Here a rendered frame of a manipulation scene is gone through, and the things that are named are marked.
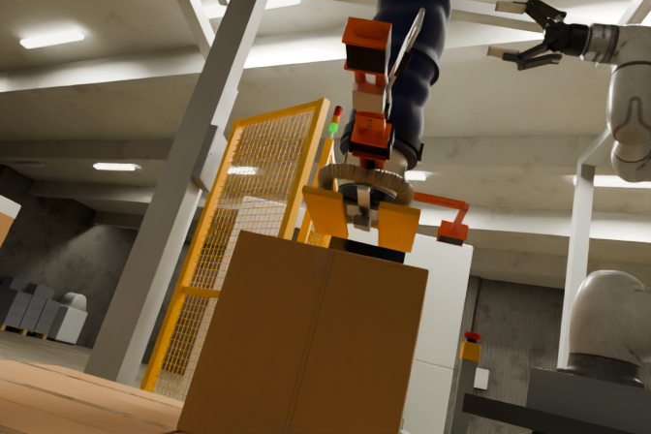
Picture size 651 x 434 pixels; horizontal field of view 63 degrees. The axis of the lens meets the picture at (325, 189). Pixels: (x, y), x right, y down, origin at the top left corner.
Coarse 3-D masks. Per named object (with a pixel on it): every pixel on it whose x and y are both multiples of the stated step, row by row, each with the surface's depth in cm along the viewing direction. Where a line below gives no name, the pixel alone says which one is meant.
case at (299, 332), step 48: (240, 240) 112; (288, 240) 110; (240, 288) 108; (288, 288) 106; (336, 288) 105; (384, 288) 104; (240, 336) 104; (288, 336) 103; (336, 336) 102; (384, 336) 100; (192, 384) 102; (240, 384) 101; (288, 384) 100; (336, 384) 98; (384, 384) 97; (192, 432) 99; (240, 432) 97; (288, 432) 96; (336, 432) 95; (384, 432) 94
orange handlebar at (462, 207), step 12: (360, 24) 86; (372, 24) 85; (360, 36) 87; (372, 36) 86; (384, 36) 86; (384, 84) 99; (360, 120) 113; (372, 120) 111; (384, 120) 110; (360, 132) 119; (384, 132) 117; (444, 204) 146; (456, 204) 145; (468, 204) 146; (456, 216) 153; (456, 228) 161
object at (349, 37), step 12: (348, 24) 88; (384, 24) 87; (348, 36) 87; (348, 48) 89; (360, 48) 88; (372, 48) 87; (384, 48) 86; (348, 60) 92; (360, 60) 91; (372, 60) 90; (384, 60) 89; (360, 72) 94; (372, 72) 93; (384, 72) 92
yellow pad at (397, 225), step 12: (384, 204) 126; (396, 204) 126; (384, 216) 130; (396, 216) 128; (408, 216) 126; (384, 228) 139; (396, 228) 137; (408, 228) 134; (384, 240) 150; (396, 240) 147; (408, 240) 144; (408, 252) 155
